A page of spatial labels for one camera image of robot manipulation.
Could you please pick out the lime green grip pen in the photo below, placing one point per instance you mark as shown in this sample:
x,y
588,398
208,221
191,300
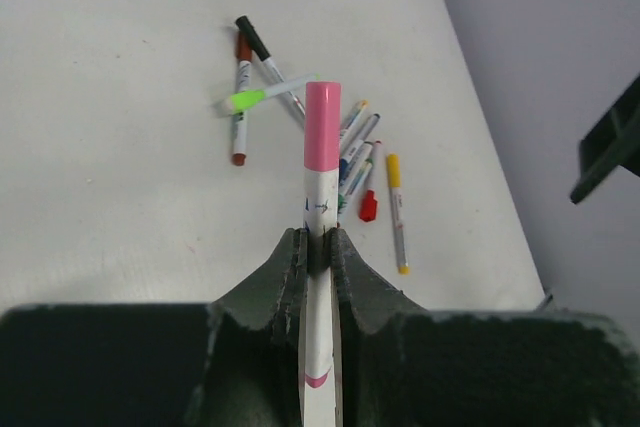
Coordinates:
x,y
242,101

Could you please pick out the dark green cap marker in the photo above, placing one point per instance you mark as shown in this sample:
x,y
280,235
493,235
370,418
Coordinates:
x,y
258,47

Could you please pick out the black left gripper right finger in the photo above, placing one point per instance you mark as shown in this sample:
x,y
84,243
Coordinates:
x,y
405,365

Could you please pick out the pink cap acrylic marker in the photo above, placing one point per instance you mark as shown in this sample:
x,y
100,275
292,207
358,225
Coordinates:
x,y
321,171

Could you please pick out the yellow cap long marker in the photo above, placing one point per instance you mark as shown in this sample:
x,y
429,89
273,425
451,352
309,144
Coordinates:
x,y
395,186

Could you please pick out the blue cap marker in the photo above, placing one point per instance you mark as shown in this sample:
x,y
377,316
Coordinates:
x,y
355,144

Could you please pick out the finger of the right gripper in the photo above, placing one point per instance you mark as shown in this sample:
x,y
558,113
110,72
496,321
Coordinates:
x,y
611,143

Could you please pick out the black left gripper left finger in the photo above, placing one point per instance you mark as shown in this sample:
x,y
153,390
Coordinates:
x,y
230,362

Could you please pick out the red pen cap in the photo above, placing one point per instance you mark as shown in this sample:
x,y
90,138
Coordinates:
x,y
369,206

